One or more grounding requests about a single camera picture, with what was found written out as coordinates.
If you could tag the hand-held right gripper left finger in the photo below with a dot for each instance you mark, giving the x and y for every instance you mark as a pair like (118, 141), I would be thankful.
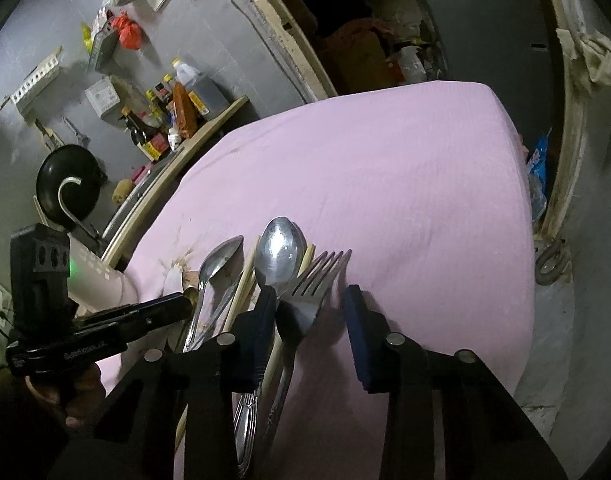
(255, 345)

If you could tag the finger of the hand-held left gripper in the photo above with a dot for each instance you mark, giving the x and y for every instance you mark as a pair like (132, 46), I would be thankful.
(150, 327)
(135, 310)

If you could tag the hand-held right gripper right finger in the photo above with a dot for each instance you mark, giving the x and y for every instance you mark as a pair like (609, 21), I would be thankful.
(360, 340)

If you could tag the metal fork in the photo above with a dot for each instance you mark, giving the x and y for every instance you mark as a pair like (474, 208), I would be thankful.
(318, 277)

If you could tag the small metal spoon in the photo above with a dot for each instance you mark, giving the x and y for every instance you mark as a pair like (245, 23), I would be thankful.
(218, 260)

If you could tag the large metal spoon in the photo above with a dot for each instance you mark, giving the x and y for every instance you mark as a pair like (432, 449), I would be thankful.
(280, 255)

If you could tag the person's left hand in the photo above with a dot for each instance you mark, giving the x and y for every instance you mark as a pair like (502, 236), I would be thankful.
(80, 395)

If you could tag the white cylindrical container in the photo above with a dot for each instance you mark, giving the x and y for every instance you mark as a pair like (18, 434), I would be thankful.
(98, 280)

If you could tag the yellow sponge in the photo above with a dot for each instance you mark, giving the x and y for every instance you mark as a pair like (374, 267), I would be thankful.
(122, 191)

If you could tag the black wok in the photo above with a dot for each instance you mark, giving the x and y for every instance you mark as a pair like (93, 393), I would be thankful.
(80, 165)

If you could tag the pink floral tablecloth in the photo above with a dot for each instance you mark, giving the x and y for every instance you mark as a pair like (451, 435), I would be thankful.
(385, 185)

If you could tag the large dark soy sauce bottle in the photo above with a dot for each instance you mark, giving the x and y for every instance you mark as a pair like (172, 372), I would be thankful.
(140, 135)

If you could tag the white carton box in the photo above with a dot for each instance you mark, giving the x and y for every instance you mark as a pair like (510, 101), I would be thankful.
(103, 97)

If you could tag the yellow-capped sauce bottle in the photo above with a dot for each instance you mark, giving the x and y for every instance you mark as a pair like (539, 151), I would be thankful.
(155, 107)

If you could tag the metal shackle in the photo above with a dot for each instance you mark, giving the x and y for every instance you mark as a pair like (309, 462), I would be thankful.
(550, 262)

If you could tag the orange seasoning packet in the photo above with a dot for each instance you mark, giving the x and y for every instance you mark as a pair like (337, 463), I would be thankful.
(184, 110)

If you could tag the red-capped dark sauce bottle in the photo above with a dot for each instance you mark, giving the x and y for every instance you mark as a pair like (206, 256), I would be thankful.
(164, 96)

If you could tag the large cooking oil bottle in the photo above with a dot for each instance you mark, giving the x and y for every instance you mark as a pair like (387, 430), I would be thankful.
(200, 90)

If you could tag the blue packet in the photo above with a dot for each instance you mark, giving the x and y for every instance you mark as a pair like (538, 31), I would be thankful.
(539, 170)

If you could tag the yellow plastic bag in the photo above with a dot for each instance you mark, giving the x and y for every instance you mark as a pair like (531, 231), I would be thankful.
(87, 37)

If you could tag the red plastic bag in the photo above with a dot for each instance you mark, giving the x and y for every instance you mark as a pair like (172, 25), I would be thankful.
(126, 32)

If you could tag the brown cardboard box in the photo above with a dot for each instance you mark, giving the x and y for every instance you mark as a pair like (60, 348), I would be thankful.
(355, 60)

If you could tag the grey cabinet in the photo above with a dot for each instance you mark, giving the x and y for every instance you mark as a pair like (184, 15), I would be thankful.
(485, 35)

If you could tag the black bag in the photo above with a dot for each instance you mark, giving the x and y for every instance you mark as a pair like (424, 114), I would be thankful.
(335, 5)

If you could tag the beige rag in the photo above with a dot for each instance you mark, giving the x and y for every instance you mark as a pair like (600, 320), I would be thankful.
(593, 60)

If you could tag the white perforated wall rack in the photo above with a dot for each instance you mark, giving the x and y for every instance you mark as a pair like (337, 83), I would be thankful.
(35, 77)

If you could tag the metal wall shelf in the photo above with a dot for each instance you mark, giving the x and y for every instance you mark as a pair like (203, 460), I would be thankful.
(103, 50)

